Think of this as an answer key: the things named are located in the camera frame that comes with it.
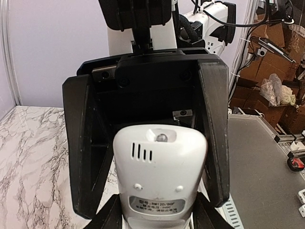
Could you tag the white remote control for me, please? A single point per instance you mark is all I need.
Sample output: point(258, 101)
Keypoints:
point(159, 169)

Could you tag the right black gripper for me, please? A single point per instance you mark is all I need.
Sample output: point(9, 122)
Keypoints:
point(146, 88)

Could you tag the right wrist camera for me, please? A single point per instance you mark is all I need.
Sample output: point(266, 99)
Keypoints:
point(132, 14)

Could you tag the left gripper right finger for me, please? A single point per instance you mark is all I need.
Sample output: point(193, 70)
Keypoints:
point(205, 216)

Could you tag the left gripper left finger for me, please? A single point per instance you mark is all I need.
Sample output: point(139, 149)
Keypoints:
point(110, 215)

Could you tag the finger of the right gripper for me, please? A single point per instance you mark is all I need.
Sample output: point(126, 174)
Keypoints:
point(89, 144)
point(214, 83)

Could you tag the crumpled plastic bag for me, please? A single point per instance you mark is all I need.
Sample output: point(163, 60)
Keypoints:
point(275, 93)

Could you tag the front aluminium rail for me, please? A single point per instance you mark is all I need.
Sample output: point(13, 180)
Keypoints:
point(229, 212)

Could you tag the cardboard boxes pile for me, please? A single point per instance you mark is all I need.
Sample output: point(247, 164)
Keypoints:
point(254, 78)

